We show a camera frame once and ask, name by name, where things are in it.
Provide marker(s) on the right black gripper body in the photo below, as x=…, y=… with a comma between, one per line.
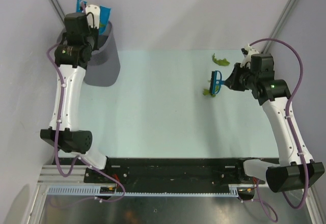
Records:
x=242, y=79

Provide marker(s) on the blue hand brush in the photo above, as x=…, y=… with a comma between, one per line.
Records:
x=215, y=77

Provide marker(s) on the blue plastic dustpan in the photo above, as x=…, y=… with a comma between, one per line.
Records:
x=104, y=13

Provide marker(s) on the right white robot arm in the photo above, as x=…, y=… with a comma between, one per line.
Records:
x=296, y=164

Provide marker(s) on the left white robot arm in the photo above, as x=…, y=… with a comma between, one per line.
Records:
x=63, y=132

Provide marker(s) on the green paper scrap far corner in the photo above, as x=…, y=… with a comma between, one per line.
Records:
x=221, y=62

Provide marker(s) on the green paper scrap right cluster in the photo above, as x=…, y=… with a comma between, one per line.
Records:
x=217, y=90

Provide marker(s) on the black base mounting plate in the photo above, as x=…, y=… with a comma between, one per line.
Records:
x=218, y=170

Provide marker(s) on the grey mesh waste bin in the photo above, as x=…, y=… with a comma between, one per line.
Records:
x=104, y=61

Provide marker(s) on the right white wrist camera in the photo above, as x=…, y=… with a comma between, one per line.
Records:
x=247, y=52

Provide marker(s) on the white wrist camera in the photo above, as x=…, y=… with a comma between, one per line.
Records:
x=247, y=52
x=93, y=15

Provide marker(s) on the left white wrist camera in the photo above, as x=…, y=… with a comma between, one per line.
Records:
x=93, y=15

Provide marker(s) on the white slotted cable duct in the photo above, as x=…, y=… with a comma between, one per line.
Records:
x=232, y=191

